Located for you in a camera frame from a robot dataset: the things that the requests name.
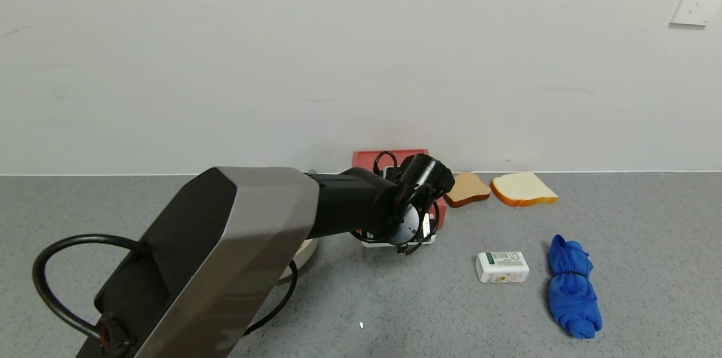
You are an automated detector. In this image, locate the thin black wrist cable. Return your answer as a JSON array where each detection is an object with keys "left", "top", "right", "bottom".
[{"left": 350, "top": 150, "right": 442, "bottom": 255}]

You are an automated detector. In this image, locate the white bread slice orange crust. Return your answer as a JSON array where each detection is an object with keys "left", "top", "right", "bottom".
[{"left": 490, "top": 171, "right": 559, "bottom": 207}]

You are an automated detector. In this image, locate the brown toast slice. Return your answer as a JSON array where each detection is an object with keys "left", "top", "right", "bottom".
[{"left": 443, "top": 172, "right": 492, "bottom": 209}]

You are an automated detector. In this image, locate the white wall socket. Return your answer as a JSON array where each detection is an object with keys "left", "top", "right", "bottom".
[{"left": 670, "top": 0, "right": 722, "bottom": 28}]

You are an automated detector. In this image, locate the blue bundled cloth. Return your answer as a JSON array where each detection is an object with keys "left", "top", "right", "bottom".
[{"left": 546, "top": 234, "right": 603, "bottom": 339}]

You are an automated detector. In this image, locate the small white printed box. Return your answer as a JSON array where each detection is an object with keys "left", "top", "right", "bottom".
[{"left": 476, "top": 251, "right": 530, "bottom": 284}]

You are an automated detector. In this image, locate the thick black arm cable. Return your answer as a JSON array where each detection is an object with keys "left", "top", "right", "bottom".
[{"left": 32, "top": 233, "right": 299, "bottom": 343}]

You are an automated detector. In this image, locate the beige round bowl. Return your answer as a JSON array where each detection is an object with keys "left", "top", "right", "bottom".
[{"left": 292, "top": 236, "right": 321, "bottom": 269}]

